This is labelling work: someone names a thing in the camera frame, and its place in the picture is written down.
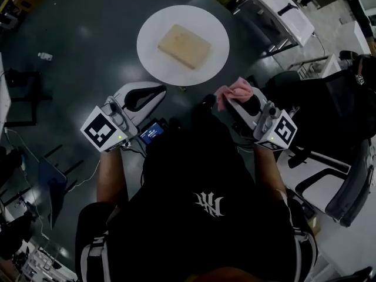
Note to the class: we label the white black office chair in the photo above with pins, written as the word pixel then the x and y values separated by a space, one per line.
pixel 317 187

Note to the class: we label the white equipment rack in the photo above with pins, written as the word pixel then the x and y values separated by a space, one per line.
pixel 44 263

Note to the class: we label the pink cloth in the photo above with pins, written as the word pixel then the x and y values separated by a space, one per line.
pixel 238 90

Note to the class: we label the person's right forearm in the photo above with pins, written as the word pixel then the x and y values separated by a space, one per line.
pixel 265 172

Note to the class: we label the long white desk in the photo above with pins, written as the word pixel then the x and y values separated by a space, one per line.
pixel 296 28

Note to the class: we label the black handheld tool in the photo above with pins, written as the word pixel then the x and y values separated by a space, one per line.
pixel 287 9

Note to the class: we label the small blue screen device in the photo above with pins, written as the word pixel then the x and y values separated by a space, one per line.
pixel 151 132

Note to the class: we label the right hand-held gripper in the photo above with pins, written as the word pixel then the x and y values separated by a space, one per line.
pixel 279 132

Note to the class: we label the clear plastic bottle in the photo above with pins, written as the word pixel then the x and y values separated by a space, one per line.
pixel 45 56

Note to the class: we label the person's left forearm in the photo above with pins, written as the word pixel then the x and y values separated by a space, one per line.
pixel 111 178

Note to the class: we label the person's black shirt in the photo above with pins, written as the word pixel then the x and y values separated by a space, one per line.
pixel 182 192

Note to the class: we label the black frame white desk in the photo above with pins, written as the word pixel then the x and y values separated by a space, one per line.
pixel 3 98

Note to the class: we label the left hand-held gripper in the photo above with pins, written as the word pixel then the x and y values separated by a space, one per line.
pixel 102 129

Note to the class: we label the round white table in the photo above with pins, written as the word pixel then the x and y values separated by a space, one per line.
pixel 211 28

